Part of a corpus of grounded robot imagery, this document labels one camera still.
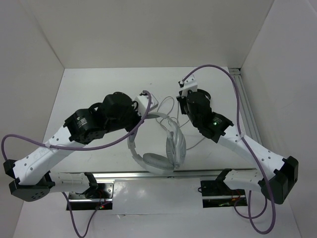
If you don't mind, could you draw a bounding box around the white over-ear headphones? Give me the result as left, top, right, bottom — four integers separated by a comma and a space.
127, 112, 187, 175

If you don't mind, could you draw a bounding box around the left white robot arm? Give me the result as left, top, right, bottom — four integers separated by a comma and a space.
3, 92, 141, 202

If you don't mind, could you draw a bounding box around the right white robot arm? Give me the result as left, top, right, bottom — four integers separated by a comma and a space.
176, 89, 299, 204

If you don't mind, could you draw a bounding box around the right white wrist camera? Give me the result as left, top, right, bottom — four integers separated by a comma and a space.
178, 74, 198, 98

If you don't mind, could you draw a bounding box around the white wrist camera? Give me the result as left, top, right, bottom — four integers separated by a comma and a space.
178, 74, 198, 98
134, 93, 159, 116

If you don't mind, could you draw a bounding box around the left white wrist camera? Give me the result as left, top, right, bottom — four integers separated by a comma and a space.
134, 93, 159, 116

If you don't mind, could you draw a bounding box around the aluminium rail right side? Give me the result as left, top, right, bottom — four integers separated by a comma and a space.
228, 68, 263, 145

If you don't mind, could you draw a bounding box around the aluminium rail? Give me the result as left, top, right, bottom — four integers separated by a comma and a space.
49, 168, 258, 181
228, 68, 263, 145

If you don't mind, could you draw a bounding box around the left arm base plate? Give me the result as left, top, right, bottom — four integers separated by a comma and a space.
66, 179, 114, 211

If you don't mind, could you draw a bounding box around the aluminium rail front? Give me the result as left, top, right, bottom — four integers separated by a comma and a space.
49, 168, 258, 181

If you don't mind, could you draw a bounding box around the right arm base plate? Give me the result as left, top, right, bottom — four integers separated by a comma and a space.
197, 180, 247, 208

